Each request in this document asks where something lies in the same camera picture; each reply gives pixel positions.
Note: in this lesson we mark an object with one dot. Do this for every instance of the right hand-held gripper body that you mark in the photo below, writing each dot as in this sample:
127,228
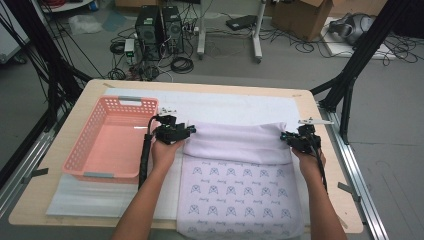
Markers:
305,141

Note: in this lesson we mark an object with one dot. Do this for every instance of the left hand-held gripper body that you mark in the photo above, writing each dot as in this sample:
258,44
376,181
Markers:
168,133

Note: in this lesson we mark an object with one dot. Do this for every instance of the pink plastic basket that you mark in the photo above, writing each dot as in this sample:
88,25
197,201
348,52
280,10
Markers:
116,146

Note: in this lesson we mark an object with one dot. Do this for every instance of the lilac printed towel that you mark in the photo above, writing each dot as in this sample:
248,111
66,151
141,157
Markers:
238,186

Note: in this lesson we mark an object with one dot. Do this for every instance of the person's left hand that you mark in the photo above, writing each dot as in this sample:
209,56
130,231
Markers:
165,156

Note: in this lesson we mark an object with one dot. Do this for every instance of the person's right hand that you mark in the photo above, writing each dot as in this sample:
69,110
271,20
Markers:
310,165

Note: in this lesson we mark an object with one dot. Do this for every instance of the white foam mat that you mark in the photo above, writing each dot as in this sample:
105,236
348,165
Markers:
233,106

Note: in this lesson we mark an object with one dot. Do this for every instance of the white rolling stand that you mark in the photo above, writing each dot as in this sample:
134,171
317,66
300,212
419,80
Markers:
201,33

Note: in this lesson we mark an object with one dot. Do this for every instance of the small white adapter box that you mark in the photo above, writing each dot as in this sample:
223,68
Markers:
129,46

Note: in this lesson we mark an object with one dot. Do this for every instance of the black computer tower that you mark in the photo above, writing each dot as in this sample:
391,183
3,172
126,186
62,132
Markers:
172,31
148,33

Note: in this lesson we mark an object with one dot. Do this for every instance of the white floor board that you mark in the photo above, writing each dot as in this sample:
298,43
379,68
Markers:
336,48

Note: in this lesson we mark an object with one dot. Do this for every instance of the open cardboard box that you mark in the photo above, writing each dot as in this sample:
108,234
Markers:
300,20

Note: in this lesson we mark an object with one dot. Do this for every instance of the black flat device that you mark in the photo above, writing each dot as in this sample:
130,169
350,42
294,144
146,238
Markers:
241,22

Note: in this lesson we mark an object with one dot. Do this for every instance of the grey plastic device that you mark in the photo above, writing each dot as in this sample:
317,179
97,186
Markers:
350,26

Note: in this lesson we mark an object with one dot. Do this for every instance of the clear plastic bag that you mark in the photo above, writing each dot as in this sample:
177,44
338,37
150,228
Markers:
85,24

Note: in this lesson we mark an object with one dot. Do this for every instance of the white round table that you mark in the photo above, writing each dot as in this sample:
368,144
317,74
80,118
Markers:
63,6

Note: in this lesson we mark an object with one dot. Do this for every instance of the white cabinet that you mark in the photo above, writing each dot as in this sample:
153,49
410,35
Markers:
10,40

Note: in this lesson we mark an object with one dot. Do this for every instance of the grey metal bracket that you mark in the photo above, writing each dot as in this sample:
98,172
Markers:
348,190
36,173

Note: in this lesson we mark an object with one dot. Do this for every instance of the aluminium rail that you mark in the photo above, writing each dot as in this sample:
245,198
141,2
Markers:
366,206
36,146

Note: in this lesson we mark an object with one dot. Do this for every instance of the black metal frame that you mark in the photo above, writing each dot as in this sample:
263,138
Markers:
36,40
363,50

